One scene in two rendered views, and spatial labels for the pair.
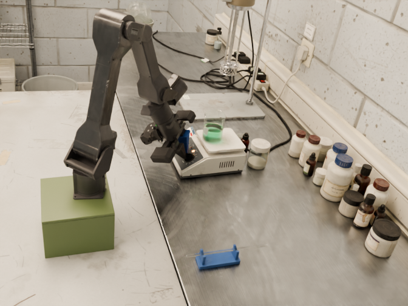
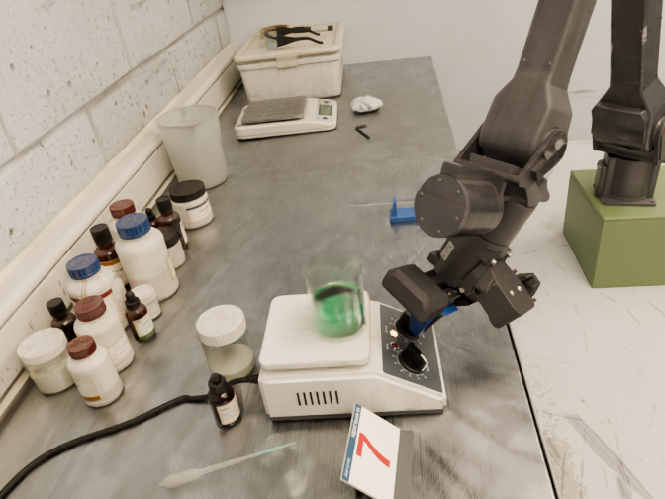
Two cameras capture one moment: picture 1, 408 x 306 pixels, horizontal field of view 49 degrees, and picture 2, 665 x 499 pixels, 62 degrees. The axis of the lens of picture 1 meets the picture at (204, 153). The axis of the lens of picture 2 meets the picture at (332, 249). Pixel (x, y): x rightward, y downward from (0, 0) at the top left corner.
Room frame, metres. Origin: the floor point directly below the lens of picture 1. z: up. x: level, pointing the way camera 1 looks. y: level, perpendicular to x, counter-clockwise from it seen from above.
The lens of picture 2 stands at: (1.54, 0.23, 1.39)
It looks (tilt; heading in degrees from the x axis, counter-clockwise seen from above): 32 degrees down; 211
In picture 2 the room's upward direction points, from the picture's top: 8 degrees counter-clockwise
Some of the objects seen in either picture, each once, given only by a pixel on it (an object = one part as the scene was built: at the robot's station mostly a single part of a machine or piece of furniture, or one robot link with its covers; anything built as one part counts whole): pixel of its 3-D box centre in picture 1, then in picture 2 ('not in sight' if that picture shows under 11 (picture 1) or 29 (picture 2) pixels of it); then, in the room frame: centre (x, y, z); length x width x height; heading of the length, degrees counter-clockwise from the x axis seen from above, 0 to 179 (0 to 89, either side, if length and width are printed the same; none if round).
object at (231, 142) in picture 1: (220, 139); (317, 327); (1.14, -0.04, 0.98); 0.12 x 0.12 x 0.01; 24
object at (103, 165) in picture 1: (87, 156); (638, 133); (0.79, 0.25, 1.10); 0.09 x 0.07 x 0.06; 66
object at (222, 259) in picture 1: (218, 255); (418, 207); (0.73, -0.07, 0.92); 0.10 x 0.03 x 0.04; 112
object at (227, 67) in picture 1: (233, 39); not in sight; (1.53, -0.04, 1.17); 0.07 x 0.07 x 0.25
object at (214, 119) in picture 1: (213, 127); (334, 299); (1.13, -0.02, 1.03); 0.07 x 0.06 x 0.08; 178
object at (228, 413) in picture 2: (244, 142); (221, 396); (1.23, -0.12, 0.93); 0.03 x 0.03 x 0.07
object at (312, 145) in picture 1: (311, 151); (101, 333); (1.21, -0.33, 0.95); 0.06 x 0.06 x 0.10
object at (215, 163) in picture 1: (210, 153); (343, 353); (1.13, -0.02, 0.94); 0.22 x 0.13 x 0.08; 114
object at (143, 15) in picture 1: (138, 23); not in sight; (2.06, 0.39, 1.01); 0.14 x 0.14 x 0.21
